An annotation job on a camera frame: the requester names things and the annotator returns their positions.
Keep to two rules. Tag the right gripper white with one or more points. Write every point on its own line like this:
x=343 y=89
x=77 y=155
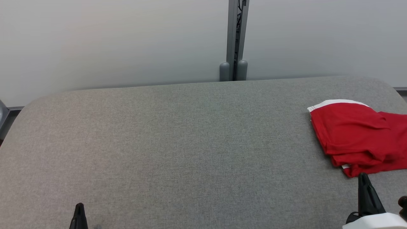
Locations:
x=378 y=222

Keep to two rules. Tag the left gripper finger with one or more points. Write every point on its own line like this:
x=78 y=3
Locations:
x=79 y=219

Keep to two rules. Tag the red basketball jersey white sleeves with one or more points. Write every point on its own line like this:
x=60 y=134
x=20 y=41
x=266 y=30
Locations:
x=346 y=133

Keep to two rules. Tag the grey cylindrical post cap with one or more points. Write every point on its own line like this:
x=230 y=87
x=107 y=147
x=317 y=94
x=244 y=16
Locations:
x=242 y=70
x=224 y=72

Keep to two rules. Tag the grey fabric sofa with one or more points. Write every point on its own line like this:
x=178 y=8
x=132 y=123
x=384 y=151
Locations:
x=190 y=152

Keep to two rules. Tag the grey metal wall post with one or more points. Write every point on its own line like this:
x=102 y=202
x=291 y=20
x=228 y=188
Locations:
x=233 y=28

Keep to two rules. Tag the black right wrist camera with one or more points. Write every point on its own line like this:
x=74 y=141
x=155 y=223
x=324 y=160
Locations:
x=403 y=206

